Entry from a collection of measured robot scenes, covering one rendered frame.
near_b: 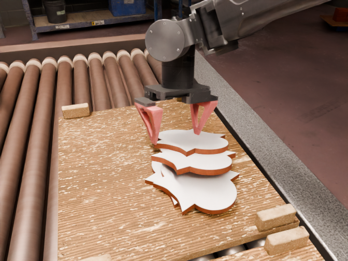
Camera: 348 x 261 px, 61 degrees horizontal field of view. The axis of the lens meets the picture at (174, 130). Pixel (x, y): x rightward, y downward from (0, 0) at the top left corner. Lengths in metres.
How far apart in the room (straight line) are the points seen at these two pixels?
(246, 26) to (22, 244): 0.44
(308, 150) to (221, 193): 1.80
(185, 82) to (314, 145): 1.87
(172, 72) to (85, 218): 0.27
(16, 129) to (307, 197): 0.62
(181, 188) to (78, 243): 0.17
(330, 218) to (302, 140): 1.79
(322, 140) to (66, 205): 2.08
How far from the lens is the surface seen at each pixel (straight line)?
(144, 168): 0.55
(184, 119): 0.67
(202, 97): 0.52
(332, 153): 2.29
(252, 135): 0.68
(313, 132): 2.44
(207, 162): 0.47
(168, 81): 0.50
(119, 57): 1.07
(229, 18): 0.45
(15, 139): 0.72
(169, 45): 0.42
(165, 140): 0.54
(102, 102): 0.79
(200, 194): 0.47
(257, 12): 0.40
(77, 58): 1.07
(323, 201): 0.58
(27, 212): 0.55
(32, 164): 0.64
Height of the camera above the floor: 1.31
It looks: 36 degrees down
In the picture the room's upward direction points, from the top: straight up
